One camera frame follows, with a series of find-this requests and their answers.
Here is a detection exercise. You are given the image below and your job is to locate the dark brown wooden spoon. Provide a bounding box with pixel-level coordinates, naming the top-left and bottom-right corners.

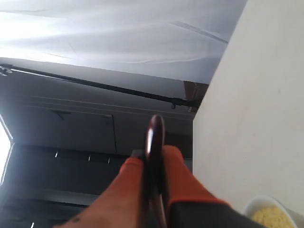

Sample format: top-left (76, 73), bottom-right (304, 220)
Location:
top-left (144, 115), bottom-right (167, 228)

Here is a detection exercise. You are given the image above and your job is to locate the black orange right gripper right finger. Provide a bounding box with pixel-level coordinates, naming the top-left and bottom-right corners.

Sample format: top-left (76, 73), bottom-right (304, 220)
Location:
top-left (162, 145), bottom-right (260, 228)

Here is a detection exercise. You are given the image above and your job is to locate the white ceramic bowl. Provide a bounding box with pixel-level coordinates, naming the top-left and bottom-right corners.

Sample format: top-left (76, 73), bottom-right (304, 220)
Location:
top-left (243, 195), bottom-right (298, 228)

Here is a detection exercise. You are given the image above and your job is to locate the black orange right gripper left finger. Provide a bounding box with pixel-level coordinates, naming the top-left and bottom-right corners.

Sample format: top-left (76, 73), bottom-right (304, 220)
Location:
top-left (56, 150), bottom-right (148, 228)

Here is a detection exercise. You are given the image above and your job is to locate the grey fabric backdrop curtain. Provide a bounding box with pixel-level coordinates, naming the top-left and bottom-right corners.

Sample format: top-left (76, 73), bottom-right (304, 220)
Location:
top-left (0, 0), bottom-right (246, 84)

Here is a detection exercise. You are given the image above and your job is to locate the black metal rod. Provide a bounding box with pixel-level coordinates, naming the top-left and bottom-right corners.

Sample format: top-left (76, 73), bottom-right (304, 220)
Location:
top-left (0, 63), bottom-right (200, 109)

